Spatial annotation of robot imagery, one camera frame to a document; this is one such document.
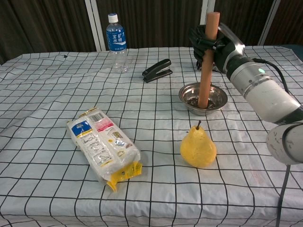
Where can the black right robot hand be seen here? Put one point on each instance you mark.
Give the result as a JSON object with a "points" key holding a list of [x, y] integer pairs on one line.
{"points": [[220, 50]]}

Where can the wooden rolling pin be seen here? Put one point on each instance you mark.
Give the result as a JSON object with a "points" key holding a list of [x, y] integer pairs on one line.
{"points": [[207, 61]]}

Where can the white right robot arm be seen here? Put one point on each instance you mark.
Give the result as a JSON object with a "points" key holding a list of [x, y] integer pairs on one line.
{"points": [[265, 92]]}

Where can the stainless steel bowl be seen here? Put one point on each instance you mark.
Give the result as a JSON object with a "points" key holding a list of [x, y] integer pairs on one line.
{"points": [[202, 98]]}

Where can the dark snack wrapper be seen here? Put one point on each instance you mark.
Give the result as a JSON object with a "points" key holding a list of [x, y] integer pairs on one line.
{"points": [[214, 69]]}

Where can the black stapler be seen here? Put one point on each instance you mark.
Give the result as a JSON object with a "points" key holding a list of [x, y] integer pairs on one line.
{"points": [[158, 69]]}

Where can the yellow pear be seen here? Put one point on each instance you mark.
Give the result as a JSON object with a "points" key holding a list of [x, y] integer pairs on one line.
{"points": [[198, 147]]}

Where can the clear water bottle blue label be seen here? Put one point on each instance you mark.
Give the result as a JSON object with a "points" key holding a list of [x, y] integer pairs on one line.
{"points": [[116, 40]]}

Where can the white checkered tablecloth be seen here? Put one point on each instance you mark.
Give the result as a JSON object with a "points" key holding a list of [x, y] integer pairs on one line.
{"points": [[142, 142]]}

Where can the white and yellow plastic bag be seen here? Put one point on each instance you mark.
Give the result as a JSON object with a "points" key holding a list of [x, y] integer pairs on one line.
{"points": [[103, 146]]}

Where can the white partition frame post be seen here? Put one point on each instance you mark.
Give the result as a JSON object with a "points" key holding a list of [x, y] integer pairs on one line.
{"points": [[95, 23], [204, 19], [268, 22]]}

